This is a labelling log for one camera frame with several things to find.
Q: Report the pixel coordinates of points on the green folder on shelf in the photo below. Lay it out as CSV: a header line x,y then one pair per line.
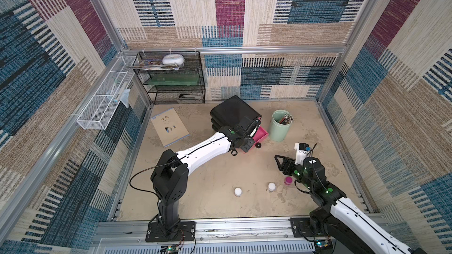
x,y
172,80

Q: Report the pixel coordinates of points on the white round device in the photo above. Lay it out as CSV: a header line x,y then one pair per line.
x,y
173,59

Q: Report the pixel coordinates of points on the white paint can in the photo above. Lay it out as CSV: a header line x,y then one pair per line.
x,y
238,192
271,187

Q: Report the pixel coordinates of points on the pens in cup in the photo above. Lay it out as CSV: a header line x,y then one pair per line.
x,y
286,119

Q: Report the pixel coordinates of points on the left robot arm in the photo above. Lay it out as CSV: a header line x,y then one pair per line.
x,y
170,177

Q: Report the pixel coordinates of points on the white wire wall basket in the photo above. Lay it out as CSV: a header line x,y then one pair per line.
x,y
112,91

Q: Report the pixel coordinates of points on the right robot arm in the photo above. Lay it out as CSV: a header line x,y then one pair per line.
x,y
337,215

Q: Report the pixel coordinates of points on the magazine on shelf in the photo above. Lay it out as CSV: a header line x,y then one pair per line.
x,y
155,65

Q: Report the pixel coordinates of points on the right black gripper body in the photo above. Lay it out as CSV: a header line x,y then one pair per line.
x,y
288,164

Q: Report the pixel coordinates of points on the black wire mesh shelf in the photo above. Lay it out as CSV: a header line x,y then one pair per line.
x,y
173,94

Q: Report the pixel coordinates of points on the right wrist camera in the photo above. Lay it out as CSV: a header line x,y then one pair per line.
x,y
302,151

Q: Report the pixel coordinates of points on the black drawer cabinet shell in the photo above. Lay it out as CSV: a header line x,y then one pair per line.
x,y
235,113

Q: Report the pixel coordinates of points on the mint green pen cup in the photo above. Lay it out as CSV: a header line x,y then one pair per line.
x,y
278,132

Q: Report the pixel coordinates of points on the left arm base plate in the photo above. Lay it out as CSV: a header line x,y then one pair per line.
x,y
183,231

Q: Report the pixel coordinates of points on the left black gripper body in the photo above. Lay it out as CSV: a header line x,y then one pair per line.
x,y
246,144

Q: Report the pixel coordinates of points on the magenta paint can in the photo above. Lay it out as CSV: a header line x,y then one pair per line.
x,y
288,180

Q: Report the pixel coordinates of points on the beige book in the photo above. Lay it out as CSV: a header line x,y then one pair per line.
x,y
169,127

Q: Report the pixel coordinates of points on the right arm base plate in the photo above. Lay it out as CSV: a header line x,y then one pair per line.
x,y
300,227

